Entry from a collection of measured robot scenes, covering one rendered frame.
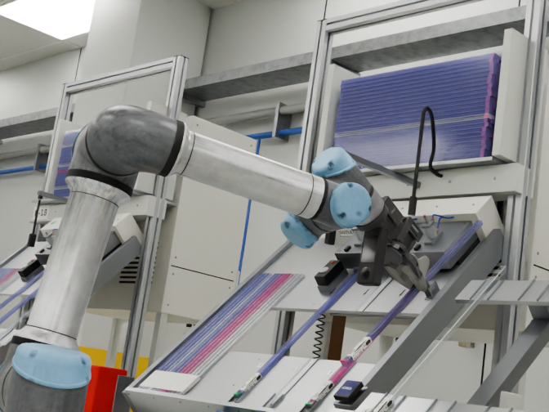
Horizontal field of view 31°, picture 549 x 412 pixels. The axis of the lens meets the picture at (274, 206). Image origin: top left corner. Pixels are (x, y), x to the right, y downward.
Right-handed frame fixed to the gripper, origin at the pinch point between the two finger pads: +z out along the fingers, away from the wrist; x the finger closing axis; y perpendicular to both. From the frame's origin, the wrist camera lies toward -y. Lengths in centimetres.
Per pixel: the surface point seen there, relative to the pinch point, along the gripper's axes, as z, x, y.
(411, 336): 11.8, 7.9, -2.8
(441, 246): 12.7, 14.4, 24.2
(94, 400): 12, 108, -29
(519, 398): 10.9, -25.8, -16.2
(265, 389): 5.9, 34.0, -23.7
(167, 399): 1, 59, -32
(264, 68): 56, 251, 200
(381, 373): 9.4, 7.5, -14.6
